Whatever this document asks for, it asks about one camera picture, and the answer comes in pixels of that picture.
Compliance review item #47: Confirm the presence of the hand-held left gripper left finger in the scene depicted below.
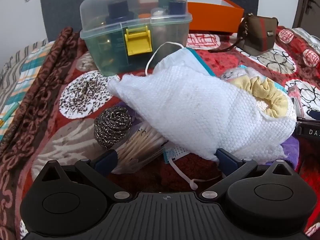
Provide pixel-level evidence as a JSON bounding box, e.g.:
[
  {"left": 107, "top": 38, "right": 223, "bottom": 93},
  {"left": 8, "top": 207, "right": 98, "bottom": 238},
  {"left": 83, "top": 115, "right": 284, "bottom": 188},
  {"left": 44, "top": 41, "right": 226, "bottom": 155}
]
[{"left": 40, "top": 149, "right": 133, "bottom": 202}]

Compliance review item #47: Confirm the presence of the orange cardboard box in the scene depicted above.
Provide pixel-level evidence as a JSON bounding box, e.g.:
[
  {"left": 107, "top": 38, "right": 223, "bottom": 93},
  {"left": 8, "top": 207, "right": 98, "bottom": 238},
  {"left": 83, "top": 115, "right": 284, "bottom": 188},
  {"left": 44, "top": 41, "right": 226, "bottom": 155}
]
[{"left": 186, "top": 0, "right": 245, "bottom": 34}]

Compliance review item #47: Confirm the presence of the white knitted cloth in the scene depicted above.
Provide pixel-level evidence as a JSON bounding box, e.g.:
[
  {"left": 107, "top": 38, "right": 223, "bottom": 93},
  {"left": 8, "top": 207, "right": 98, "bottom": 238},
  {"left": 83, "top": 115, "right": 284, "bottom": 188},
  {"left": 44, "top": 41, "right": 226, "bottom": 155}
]
[{"left": 107, "top": 64, "right": 298, "bottom": 162}]

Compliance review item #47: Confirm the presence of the pink tissue pack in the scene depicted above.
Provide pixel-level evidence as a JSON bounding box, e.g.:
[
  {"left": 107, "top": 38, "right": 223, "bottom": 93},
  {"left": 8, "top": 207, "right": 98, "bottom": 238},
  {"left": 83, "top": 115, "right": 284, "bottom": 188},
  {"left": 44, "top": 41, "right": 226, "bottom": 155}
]
[{"left": 287, "top": 85, "right": 304, "bottom": 118}]

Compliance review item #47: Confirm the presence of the grey upholstered headboard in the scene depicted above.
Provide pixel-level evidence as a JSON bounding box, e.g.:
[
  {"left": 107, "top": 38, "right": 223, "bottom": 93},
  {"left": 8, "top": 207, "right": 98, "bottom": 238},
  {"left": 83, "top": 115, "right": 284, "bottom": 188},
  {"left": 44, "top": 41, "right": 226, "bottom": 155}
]
[{"left": 39, "top": 0, "right": 258, "bottom": 45}]

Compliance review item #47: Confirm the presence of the stack of folded blankets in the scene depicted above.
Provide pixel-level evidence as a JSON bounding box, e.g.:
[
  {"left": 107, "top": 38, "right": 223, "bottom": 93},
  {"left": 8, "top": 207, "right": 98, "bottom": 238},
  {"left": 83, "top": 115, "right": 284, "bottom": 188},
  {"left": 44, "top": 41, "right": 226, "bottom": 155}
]
[{"left": 0, "top": 39, "right": 48, "bottom": 135}]

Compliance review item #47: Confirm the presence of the purple cloth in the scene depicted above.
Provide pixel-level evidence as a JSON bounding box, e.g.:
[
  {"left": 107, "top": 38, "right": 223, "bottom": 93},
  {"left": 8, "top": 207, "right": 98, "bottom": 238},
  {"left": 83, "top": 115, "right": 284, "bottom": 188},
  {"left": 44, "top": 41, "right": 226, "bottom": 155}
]
[{"left": 282, "top": 137, "right": 300, "bottom": 164}]

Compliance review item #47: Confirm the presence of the red printed blanket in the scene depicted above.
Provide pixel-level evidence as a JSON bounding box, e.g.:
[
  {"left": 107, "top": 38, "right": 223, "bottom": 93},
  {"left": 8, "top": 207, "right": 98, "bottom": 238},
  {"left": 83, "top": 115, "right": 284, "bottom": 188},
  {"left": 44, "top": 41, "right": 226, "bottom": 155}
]
[{"left": 0, "top": 26, "right": 320, "bottom": 240}]

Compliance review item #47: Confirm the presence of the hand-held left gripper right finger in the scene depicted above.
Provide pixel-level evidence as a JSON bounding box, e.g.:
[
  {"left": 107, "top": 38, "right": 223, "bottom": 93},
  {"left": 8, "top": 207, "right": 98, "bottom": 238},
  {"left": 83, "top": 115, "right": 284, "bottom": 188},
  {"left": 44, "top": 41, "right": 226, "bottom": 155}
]
[{"left": 199, "top": 148, "right": 298, "bottom": 202}]

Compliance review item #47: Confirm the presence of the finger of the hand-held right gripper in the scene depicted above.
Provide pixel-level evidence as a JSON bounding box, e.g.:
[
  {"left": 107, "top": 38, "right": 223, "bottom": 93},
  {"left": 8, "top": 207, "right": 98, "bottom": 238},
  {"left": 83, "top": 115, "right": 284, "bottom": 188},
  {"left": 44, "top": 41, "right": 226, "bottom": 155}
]
[{"left": 303, "top": 109, "right": 320, "bottom": 120}]

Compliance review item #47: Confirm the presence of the brown striped pouch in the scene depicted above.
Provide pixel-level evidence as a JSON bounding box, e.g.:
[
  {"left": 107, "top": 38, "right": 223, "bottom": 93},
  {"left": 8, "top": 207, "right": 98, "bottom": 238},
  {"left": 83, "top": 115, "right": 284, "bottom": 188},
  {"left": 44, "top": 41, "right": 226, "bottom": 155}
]
[{"left": 208, "top": 12, "right": 278, "bottom": 56}]

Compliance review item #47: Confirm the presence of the yellow scrunchie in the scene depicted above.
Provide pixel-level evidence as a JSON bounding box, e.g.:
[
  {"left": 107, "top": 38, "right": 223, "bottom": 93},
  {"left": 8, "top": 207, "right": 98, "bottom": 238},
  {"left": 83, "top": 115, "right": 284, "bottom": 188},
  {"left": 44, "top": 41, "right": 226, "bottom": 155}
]
[{"left": 231, "top": 76, "right": 289, "bottom": 118}]

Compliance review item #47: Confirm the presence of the clear plastic storage box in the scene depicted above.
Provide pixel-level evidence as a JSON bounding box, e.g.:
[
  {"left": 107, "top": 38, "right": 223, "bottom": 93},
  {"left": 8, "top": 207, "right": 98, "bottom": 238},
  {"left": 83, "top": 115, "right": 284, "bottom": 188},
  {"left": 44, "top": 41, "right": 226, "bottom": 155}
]
[{"left": 79, "top": 0, "right": 193, "bottom": 77}]

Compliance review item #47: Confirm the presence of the bag of cotton swabs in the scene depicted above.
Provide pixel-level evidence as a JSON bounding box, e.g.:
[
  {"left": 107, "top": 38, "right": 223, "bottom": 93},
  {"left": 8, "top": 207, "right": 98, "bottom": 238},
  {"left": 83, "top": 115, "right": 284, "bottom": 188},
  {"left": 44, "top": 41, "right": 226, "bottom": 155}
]
[{"left": 110, "top": 122, "right": 169, "bottom": 174}]

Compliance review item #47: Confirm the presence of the blue face mask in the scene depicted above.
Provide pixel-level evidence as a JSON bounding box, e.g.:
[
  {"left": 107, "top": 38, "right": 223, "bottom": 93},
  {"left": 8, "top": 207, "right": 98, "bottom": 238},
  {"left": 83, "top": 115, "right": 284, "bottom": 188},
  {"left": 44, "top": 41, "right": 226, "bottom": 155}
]
[
  {"left": 162, "top": 146, "right": 222, "bottom": 190},
  {"left": 146, "top": 41, "right": 216, "bottom": 77}
]

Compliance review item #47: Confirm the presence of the brown door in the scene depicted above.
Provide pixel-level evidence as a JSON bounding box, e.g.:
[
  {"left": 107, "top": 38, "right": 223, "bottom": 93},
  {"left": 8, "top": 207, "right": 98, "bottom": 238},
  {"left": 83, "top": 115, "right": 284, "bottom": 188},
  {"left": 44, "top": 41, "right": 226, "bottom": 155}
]
[{"left": 294, "top": 0, "right": 320, "bottom": 30}]

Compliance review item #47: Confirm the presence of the steel wool scourer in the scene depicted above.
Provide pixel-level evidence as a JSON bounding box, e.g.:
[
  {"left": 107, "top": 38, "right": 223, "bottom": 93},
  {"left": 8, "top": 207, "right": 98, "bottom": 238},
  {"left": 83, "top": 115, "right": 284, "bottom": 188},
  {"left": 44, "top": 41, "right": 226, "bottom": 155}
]
[{"left": 94, "top": 106, "right": 133, "bottom": 150}]

